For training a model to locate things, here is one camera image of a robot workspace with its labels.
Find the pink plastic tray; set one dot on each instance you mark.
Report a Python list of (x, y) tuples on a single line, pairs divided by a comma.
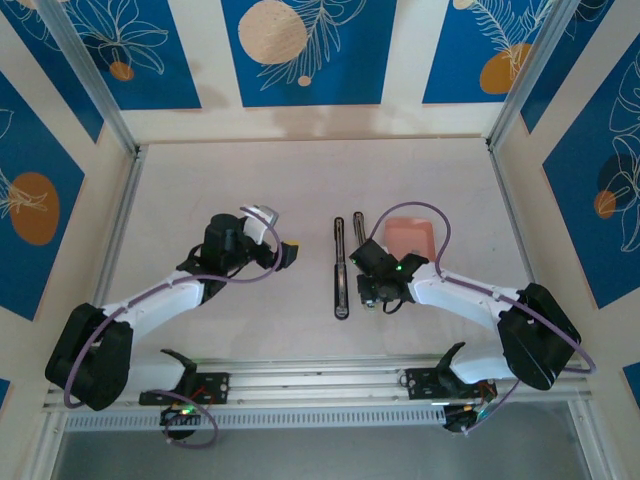
[(410, 232)]

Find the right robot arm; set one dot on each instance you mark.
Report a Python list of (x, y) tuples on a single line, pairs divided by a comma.
[(460, 295)]

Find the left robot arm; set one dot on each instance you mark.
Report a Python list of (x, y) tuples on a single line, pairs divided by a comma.
[(150, 305)]

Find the black controller board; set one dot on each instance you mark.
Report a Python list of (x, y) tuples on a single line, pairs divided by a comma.
[(180, 415), (460, 422)]

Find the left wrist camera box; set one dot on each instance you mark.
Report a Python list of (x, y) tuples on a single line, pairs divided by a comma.
[(260, 222)]

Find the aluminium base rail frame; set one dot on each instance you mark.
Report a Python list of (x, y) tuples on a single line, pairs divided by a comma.
[(320, 385)]

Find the blue floral wall panel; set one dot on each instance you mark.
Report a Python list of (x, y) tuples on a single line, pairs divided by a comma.
[(575, 225), (634, 382), (450, 60), (350, 75), (552, 80), (55, 55), (4, 392), (175, 60), (45, 150)]

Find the aluminium corner post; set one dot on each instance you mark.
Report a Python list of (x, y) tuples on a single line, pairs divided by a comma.
[(530, 70), (90, 75)]

